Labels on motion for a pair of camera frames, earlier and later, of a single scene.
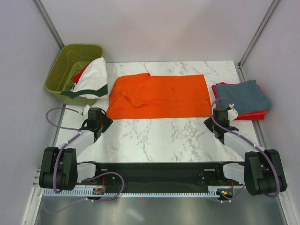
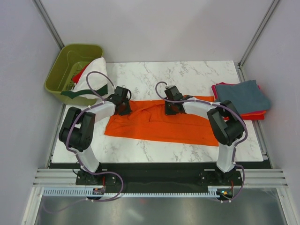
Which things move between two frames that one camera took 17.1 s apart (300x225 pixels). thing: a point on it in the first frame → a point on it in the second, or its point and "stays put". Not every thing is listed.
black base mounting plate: x=172 y=176 stays put
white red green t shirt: x=91 y=81 stays put
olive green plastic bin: x=70 y=59 stays put
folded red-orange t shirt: x=258 y=115 stays put
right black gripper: x=207 y=123 → x=168 y=112
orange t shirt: x=143 y=96 → x=147 y=120
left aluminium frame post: x=46 y=18 stays put
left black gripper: x=108 y=122 → x=128 y=110
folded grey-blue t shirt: x=246 y=97 stays put
